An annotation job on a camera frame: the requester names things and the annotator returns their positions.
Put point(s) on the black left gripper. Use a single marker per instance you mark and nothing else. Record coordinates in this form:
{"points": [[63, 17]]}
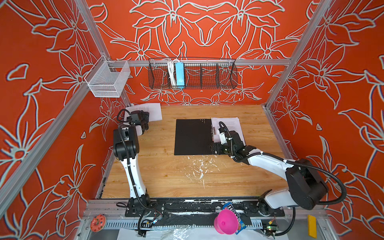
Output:
{"points": [[144, 116]]}

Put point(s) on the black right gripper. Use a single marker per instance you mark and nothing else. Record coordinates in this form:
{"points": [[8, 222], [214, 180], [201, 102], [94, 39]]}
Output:
{"points": [[218, 145]]}

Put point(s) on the blue folder black inside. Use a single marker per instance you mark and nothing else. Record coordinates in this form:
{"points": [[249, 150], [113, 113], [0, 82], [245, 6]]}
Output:
{"points": [[194, 137]]}

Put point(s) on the printed paper sheet angled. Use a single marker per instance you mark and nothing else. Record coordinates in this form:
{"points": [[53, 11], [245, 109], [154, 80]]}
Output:
{"points": [[233, 124]]}

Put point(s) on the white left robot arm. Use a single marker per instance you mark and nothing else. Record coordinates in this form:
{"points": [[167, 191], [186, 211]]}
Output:
{"points": [[126, 149]]}

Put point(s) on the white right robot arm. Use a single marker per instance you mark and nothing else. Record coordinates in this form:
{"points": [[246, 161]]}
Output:
{"points": [[306, 187]]}

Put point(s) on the blue box in basket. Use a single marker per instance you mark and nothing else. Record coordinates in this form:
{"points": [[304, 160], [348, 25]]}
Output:
{"points": [[180, 75]]}

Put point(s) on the pink funnel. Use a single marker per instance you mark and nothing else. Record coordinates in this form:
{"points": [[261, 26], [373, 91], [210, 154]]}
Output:
{"points": [[226, 223]]}

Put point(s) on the blue candy bag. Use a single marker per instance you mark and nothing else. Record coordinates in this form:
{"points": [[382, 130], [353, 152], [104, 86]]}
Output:
{"points": [[240, 224]]}

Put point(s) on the yellow block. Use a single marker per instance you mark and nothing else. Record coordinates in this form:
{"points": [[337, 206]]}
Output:
{"points": [[312, 226]]}

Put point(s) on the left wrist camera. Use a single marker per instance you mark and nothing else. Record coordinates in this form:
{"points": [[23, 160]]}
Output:
{"points": [[137, 117]]}

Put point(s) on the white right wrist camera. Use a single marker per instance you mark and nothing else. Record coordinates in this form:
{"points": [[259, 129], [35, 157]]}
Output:
{"points": [[223, 135]]}

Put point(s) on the white mesh wall basket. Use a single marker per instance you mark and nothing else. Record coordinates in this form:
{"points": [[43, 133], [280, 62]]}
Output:
{"points": [[107, 79]]}

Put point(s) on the black wire wall basket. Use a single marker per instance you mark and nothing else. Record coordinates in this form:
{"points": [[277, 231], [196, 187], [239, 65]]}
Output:
{"points": [[200, 73]]}

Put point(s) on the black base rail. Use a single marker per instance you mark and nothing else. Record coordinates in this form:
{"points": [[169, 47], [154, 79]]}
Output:
{"points": [[200, 212]]}

